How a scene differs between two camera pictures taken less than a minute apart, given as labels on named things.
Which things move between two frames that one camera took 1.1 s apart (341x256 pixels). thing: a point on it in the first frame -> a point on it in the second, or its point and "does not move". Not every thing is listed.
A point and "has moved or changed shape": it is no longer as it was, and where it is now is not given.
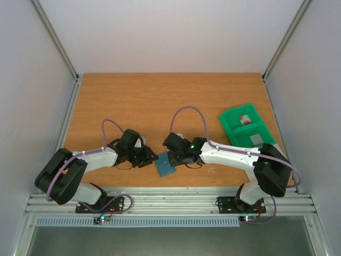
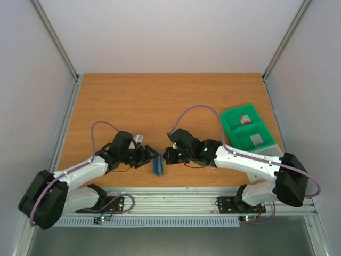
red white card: x=245 y=120 does not move
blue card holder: x=163 y=164 has moved or changed shape
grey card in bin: x=257 y=140 does not move
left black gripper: x=147 y=159 does not move
